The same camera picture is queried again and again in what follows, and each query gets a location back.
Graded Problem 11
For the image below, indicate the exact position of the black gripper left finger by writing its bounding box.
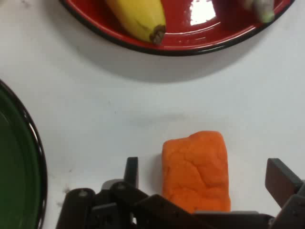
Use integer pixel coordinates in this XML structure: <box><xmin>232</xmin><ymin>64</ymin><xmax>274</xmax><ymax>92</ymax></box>
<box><xmin>56</xmin><ymin>156</ymin><xmax>205</xmax><ymax>229</ymax></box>

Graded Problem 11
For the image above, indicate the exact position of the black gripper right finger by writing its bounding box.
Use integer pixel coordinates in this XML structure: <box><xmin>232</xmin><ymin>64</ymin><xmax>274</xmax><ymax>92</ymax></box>
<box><xmin>264</xmin><ymin>158</ymin><xmax>305</xmax><ymax>229</ymax></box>

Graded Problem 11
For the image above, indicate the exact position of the purple eggplant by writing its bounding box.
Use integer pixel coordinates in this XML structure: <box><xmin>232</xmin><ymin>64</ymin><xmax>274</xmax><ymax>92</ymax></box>
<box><xmin>243</xmin><ymin>0</ymin><xmax>276</xmax><ymax>23</ymax></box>

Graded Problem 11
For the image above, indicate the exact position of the orange bread loaf toy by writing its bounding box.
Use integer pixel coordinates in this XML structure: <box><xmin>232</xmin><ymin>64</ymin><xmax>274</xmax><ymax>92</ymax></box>
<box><xmin>162</xmin><ymin>130</ymin><xmax>232</xmax><ymax>214</ymax></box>

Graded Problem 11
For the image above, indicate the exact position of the green enamel plate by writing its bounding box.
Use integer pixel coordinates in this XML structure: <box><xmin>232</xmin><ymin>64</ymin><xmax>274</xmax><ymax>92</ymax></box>
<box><xmin>0</xmin><ymin>80</ymin><xmax>48</xmax><ymax>229</ymax></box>

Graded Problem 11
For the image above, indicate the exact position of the red enamel plate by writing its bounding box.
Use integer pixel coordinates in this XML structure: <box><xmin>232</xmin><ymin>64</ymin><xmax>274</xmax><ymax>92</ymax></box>
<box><xmin>59</xmin><ymin>0</ymin><xmax>296</xmax><ymax>57</ymax></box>

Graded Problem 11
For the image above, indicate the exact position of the yellow banana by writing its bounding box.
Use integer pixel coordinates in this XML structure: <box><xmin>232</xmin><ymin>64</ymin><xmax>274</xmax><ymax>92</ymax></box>
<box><xmin>104</xmin><ymin>0</ymin><xmax>167</xmax><ymax>45</ymax></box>

